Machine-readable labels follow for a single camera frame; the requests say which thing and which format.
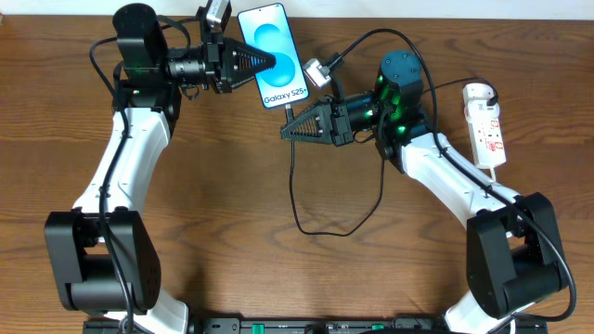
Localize blue screen Galaxy smartphone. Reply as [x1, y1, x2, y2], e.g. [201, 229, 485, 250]
[238, 3, 309, 109]

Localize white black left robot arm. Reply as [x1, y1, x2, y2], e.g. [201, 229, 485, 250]
[45, 1, 276, 333]

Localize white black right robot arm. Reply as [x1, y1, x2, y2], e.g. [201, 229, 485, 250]
[281, 50, 576, 333]

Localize white power strip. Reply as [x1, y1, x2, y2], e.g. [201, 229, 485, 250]
[464, 99, 507, 169]

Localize white USB wall charger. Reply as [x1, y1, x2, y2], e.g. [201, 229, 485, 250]
[462, 83, 498, 107]

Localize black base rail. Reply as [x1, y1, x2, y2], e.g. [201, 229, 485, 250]
[82, 317, 549, 334]

